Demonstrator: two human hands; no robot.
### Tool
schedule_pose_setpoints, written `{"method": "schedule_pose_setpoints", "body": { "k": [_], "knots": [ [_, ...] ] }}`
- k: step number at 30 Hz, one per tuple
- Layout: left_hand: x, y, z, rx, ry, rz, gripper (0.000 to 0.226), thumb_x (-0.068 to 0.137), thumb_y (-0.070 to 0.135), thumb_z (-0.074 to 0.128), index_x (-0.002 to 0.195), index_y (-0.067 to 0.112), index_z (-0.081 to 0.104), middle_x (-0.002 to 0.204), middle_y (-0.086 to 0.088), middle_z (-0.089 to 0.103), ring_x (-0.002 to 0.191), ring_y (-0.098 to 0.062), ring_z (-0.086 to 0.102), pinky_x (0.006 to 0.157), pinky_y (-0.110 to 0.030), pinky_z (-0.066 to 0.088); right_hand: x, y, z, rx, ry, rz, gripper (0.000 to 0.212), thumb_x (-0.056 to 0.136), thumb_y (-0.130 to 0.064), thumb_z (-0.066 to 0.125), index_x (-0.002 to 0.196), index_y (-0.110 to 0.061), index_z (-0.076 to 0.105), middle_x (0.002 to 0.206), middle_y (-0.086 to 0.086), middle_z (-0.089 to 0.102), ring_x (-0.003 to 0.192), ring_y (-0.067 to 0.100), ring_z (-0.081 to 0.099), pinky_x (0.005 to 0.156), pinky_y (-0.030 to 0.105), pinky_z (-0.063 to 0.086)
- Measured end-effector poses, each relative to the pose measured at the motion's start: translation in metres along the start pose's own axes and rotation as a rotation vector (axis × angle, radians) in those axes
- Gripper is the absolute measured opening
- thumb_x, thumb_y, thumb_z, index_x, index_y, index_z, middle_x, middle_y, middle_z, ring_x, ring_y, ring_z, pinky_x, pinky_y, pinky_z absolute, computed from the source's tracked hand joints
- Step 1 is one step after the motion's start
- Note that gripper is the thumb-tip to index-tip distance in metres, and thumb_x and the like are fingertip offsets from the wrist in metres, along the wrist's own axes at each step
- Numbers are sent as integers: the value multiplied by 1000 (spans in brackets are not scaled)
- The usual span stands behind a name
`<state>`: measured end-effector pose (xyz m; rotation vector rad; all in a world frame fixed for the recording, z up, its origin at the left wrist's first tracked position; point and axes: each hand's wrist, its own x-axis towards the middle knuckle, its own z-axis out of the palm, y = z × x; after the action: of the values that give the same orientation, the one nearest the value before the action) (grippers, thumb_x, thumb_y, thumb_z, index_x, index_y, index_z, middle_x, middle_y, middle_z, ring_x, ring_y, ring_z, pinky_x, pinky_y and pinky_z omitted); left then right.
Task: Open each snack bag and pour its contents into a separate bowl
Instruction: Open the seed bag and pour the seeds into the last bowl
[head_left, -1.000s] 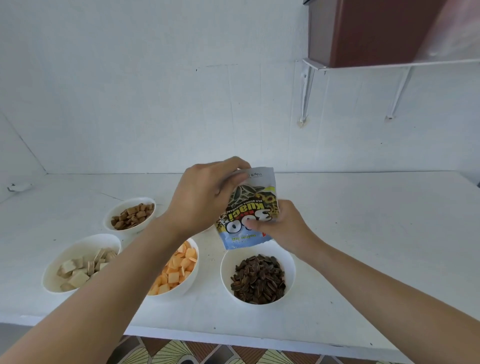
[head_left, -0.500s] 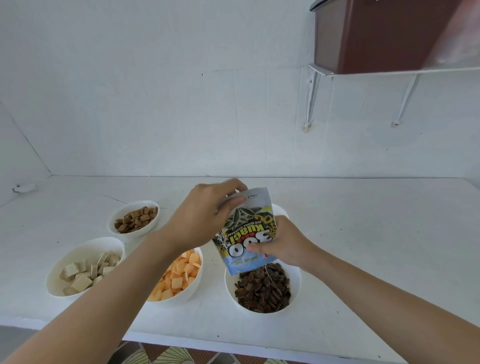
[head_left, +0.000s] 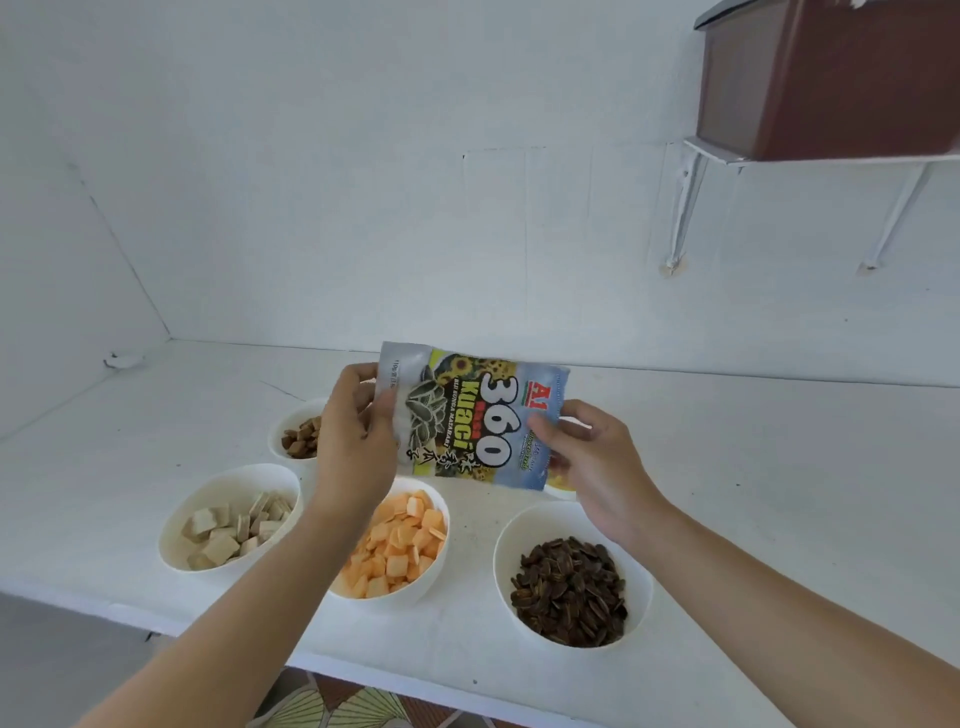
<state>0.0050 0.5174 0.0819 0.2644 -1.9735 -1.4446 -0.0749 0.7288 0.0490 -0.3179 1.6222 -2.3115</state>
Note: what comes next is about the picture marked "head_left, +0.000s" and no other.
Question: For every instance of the person's left hand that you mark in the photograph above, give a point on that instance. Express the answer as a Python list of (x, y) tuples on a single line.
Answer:
[(356, 457)]

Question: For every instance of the person's right hand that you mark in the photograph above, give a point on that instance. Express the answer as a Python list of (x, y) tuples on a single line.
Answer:
[(615, 480)]

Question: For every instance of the white round bowl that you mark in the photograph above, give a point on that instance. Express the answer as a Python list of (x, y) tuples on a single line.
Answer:
[(525, 525), (289, 416), (420, 592), (561, 493), (217, 484)]

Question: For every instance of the pile of brown pillow snacks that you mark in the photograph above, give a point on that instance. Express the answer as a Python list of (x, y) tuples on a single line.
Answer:
[(304, 439)]

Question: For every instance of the pile of orange wafer cubes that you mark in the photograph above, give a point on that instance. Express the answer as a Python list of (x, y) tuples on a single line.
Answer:
[(394, 547)]

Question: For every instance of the pile of black sunflower seeds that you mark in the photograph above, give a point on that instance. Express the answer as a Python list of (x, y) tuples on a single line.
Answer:
[(570, 592)]

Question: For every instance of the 360 Kuaci seed bag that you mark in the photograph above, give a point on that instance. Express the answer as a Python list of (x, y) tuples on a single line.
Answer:
[(472, 420)]

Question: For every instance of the pile of beige wafer cubes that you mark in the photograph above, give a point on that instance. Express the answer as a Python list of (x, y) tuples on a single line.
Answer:
[(225, 536)]

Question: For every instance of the person's left forearm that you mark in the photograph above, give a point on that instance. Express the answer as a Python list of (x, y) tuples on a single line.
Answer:
[(232, 637)]

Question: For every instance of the person's right forearm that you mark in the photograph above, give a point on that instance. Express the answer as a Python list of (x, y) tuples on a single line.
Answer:
[(802, 637)]

